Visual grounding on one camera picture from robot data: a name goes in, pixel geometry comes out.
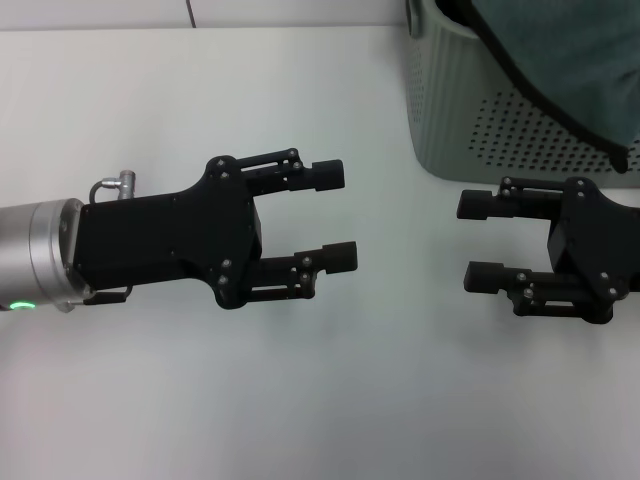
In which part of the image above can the grey perforated plastic storage basket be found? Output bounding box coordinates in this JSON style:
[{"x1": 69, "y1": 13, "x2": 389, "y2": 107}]
[{"x1": 403, "y1": 0, "x2": 640, "y2": 190}]

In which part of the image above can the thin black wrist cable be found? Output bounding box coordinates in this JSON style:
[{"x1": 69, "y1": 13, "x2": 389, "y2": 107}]
[{"x1": 83, "y1": 285, "x2": 130, "y2": 306}]

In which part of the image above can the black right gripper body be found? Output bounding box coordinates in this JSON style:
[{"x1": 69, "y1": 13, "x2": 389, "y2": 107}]
[{"x1": 547, "y1": 176, "x2": 640, "y2": 325}]

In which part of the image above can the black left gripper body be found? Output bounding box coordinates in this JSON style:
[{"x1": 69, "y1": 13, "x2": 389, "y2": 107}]
[{"x1": 73, "y1": 155, "x2": 265, "y2": 311}]

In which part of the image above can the silver metal cable connector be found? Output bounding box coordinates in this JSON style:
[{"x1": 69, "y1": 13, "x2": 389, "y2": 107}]
[{"x1": 89, "y1": 169, "x2": 139, "y2": 204}]

